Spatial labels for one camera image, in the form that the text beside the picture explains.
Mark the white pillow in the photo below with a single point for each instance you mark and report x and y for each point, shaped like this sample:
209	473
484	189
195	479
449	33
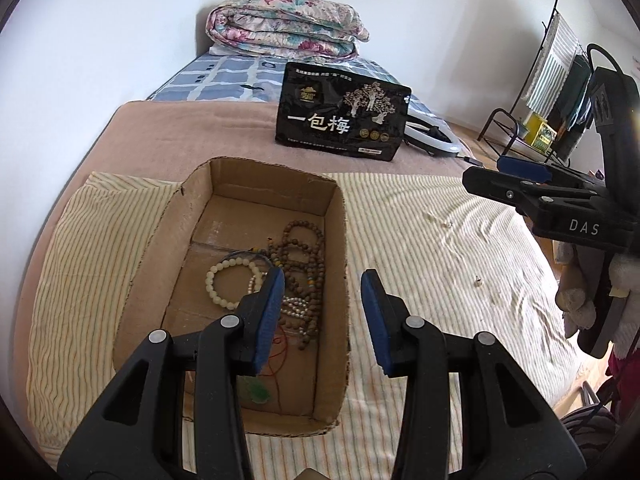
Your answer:
230	51

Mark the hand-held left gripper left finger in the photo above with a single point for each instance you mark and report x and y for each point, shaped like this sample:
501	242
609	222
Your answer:
267	320

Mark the blue checked bed sheet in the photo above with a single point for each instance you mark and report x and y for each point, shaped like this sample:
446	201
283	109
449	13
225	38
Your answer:
220	75

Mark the brown blanket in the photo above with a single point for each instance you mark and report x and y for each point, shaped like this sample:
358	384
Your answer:
200	130

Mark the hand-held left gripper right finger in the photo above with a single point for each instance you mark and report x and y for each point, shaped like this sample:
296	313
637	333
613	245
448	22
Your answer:
375	320

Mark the striped hanging towel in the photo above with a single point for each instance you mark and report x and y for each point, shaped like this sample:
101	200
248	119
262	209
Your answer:
550	65

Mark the small grey pot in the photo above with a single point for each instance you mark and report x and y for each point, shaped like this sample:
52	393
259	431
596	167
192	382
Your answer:
523	130

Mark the small white earring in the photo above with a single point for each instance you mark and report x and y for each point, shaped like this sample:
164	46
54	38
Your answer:
430	217

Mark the yellow box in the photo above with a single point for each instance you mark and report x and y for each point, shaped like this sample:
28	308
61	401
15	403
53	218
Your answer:
542	132

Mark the person's right hand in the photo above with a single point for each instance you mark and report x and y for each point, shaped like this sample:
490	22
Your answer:
575	300

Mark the black snack bag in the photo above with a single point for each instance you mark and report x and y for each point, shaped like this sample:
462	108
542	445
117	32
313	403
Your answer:
320	120

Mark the dark hanging clothes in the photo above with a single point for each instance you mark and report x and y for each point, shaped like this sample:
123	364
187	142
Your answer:
572	110

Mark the folded floral quilt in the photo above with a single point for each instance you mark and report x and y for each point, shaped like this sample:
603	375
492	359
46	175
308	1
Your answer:
285	25

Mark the black metal clothes rack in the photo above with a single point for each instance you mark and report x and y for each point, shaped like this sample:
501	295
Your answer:
495	130

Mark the yellow striped cloth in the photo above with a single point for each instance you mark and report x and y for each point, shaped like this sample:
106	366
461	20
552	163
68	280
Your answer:
425	270

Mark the cardboard box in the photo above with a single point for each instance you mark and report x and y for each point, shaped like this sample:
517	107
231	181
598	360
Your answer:
150	285

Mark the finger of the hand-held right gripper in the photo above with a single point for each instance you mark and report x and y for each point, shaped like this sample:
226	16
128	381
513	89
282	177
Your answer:
500	185
525	169

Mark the person's striped pants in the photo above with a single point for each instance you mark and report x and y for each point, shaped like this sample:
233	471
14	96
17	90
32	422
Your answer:
590	430

